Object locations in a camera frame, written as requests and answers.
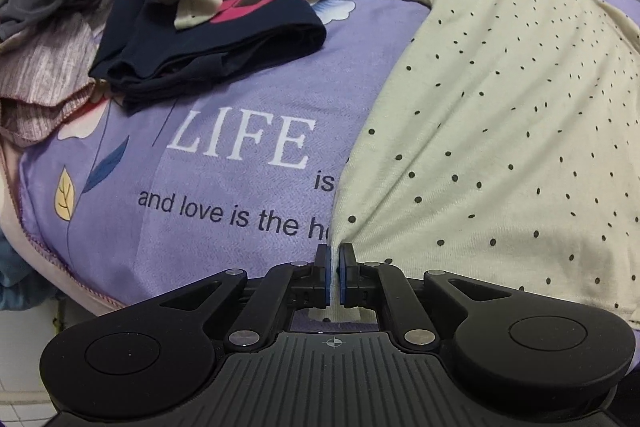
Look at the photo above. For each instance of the navy garment with pink print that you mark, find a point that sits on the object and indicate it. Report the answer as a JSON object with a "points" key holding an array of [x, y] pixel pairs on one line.
{"points": [[200, 57]]}

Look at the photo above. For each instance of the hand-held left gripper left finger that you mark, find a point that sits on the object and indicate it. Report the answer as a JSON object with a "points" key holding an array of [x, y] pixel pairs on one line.
{"points": [[324, 274]]}

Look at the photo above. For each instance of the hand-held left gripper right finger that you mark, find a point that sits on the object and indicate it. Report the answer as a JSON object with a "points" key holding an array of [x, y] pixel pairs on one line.
{"points": [[345, 276]]}

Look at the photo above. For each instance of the cream polka dot shirt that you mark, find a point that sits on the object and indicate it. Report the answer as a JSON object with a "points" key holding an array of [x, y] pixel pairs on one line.
{"points": [[500, 132]]}

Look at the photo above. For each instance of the dark blue cloth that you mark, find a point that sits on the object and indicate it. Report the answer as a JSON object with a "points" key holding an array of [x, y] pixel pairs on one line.
{"points": [[20, 277]]}

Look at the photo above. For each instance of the purple floral printed bed sheet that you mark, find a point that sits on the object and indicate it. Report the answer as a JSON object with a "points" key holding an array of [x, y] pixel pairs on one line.
{"points": [[240, 82]]}

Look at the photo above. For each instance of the mauve striped garment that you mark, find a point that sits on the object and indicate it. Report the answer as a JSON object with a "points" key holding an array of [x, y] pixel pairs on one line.
{"points": [[40, 72]]}

